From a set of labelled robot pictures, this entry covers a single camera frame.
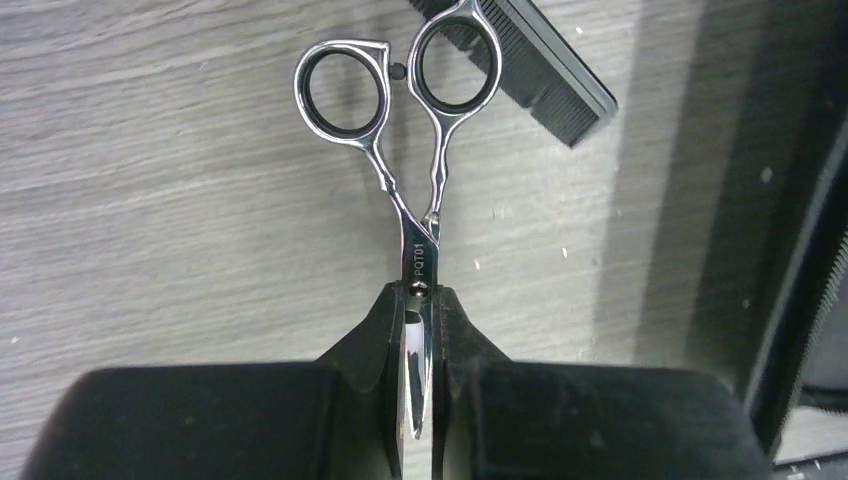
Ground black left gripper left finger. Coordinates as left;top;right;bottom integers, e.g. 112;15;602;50
22;283;403;479

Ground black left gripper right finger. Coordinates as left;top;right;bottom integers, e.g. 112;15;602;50
432;287;772;479

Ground silver thinning scissors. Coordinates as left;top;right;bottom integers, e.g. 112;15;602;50
293;1;504;439

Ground black comb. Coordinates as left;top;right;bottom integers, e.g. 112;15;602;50
407;0;619;150

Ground black tool pouch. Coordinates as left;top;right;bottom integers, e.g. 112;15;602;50
687;1;847;474

